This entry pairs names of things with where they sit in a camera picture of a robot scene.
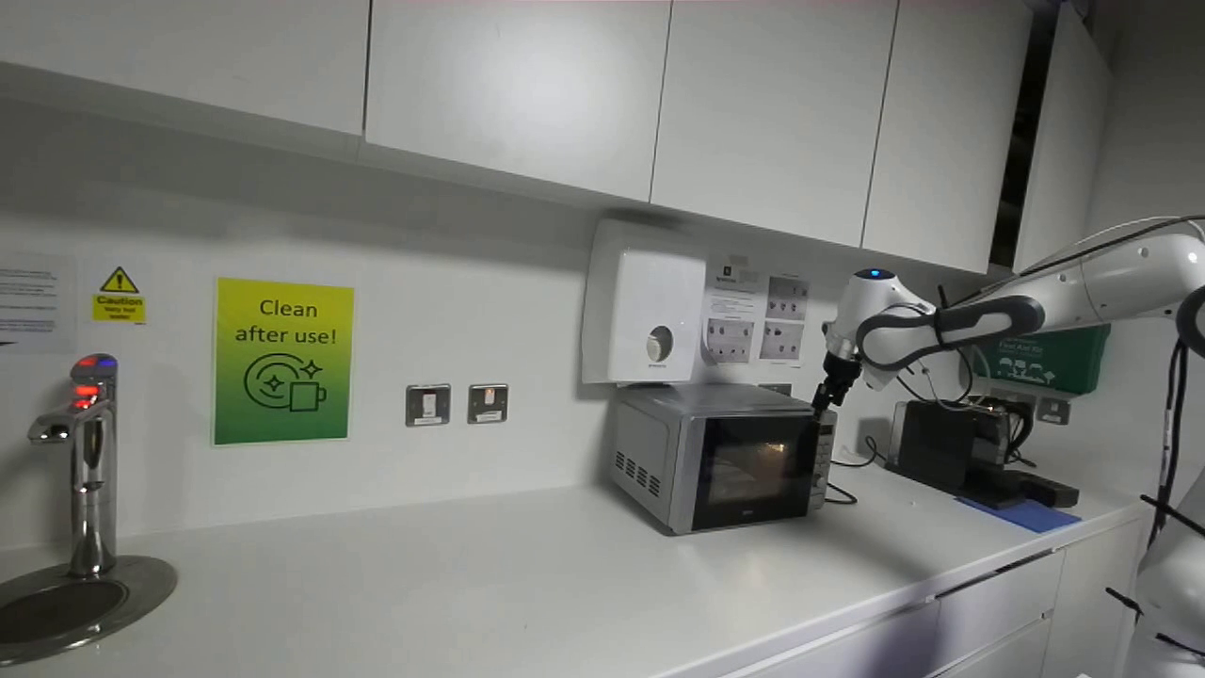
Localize white upper cabinet door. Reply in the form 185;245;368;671
0;0;372;140
362;0;673;205
649;0;900;253
858;0;1038;279

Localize chrome water tap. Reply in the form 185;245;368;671
28;351;125;584

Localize white tall cabinet panel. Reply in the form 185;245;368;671
1012;6;1115;277

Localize black coffee machine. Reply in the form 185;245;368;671
894;397;1085;513

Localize green recycling sign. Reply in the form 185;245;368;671
971;324;1115;400

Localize double wall socket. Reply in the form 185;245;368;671
855;414;897;464

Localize white text notice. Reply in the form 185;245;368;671
0;255;78;355

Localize white paper towel dispenser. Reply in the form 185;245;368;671
575;224;711;393

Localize green clean after use poster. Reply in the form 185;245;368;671
212;277;357;450

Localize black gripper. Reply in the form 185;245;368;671
807;351;868;417

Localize white base cabinet fronts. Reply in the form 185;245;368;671
699;504;1151;678

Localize blue mat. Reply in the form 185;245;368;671
958;489;1085;540

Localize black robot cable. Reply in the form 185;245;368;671
1102;214;1205;663

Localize round metal drip tray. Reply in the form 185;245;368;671
0;553;180;671

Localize grey instruction card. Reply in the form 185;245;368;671
703;312;761;371
756;316;811;367
766;272;815;321

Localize yellow warning sign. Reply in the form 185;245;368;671
89;265;150;331

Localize black microwave door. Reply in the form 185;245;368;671
691;410;822;533

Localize black microwave power cable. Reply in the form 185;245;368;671
817;450;868;510

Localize white notice sheet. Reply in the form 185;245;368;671
699;253;772;371

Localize silver microwave body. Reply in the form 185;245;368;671
600;382;840;540

